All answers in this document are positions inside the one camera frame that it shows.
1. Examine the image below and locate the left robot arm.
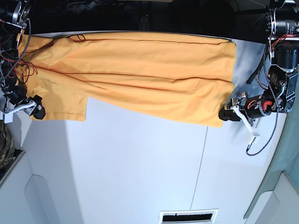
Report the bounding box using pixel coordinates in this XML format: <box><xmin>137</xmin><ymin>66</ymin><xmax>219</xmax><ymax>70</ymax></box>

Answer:
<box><xmin>219</xmin><ymin>0</ymin><xmax>299</xmax><ymax>127</ymax></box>

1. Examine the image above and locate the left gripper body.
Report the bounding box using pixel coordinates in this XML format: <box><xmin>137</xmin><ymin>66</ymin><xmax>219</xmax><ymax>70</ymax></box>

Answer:
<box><xmin>224</xmin><ymin>92</ymin><xmax>257</xmax><ymax>131</ymax></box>

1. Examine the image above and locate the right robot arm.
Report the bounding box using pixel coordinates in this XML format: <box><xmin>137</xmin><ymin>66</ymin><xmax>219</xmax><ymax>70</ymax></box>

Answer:
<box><xmin>0</xmin><ymin>0</ymin><xmax>46</xmax><ymax>124</ymax></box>

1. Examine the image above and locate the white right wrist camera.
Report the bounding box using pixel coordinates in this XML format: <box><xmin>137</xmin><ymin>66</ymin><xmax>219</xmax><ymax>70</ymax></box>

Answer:
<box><xmin>0</xmin><ymin>111</ymin><xmax>14</xmax><ymax>124</ymax></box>

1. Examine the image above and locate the camouflage cloth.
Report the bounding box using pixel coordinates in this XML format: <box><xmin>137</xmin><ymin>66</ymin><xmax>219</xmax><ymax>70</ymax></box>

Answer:
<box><xmin>0</xmin><ymin>120</ymin><xmax>15</xmax><ymax>169</ymax></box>

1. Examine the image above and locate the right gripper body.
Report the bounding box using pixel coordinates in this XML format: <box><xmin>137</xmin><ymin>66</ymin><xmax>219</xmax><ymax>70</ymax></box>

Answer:
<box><xmin>1</xmin><ymin>95</ymin><xmax>43</xmax><ymax>116</ymax></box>

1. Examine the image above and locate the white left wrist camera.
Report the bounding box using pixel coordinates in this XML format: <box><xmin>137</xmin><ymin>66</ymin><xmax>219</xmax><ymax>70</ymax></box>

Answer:
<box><xmin>249</xmin><ymin>128</ymin><xmax>260</xmax><ymax>141</ymax></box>

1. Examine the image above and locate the white floor vent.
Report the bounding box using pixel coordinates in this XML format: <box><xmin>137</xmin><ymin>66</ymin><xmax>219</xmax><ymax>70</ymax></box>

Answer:
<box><xmin>159</xmin><ymin>209</ymin><xmax>219</xmax><ymax>224</ymax></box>

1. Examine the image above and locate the yellow t-shirt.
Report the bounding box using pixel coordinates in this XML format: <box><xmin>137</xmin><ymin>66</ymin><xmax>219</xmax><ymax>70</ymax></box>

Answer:
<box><xmin>19</xmin><ymin>32</ymin><xmax>236</xmax><ymax>127</ymax></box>

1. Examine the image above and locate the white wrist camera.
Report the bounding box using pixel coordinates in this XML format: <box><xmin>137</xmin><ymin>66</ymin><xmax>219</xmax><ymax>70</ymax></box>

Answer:
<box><xmin>0</xmin><ymin>111</ymin><xmax>14</xmax><ymax>124</ymax></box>
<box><xmin>249</xmin><ymin>128</ymin><xmax>260</xmax><ymax>141</ymax></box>

